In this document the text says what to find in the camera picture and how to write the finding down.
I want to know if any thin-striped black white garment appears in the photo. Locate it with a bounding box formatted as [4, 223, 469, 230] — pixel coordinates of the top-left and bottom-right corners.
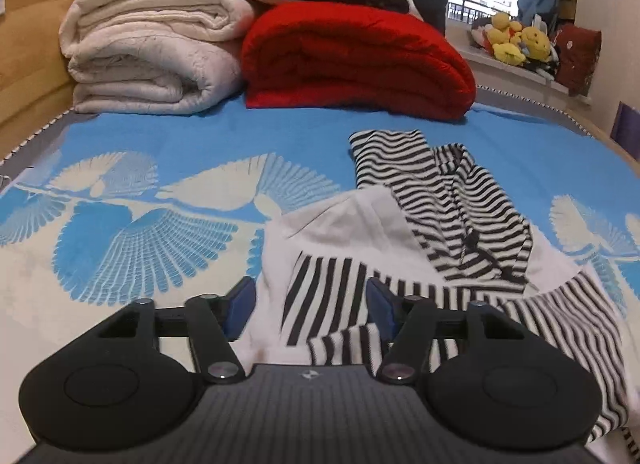
[349, 130, 634, 439]

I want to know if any wide-striped black white garment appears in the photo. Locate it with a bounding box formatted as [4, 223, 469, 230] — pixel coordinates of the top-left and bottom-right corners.
[234, 185, 586, 385]

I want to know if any blue white patterned bedspread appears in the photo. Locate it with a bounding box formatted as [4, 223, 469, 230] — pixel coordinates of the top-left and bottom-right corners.
[1, 91, 639, 462]

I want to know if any cream folded quilt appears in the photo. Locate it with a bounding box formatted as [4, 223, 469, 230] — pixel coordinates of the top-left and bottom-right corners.
[58, 0, 256, 115]

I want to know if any red folded blanket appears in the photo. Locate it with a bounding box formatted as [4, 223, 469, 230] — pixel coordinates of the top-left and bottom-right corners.
[241, 2, 476, 122]

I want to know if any yellow plush toy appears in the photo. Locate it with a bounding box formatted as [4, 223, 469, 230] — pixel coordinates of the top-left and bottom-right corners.
[483, 12, 526, 66]
[520, 26, 551, 63]

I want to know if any dark red cushion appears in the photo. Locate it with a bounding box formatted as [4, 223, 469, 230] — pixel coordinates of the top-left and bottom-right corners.
[553, 23, 602, 96]

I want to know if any wooden bed frame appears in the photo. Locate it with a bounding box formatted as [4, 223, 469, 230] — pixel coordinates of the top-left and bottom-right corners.
[1, 0, 74, 156]

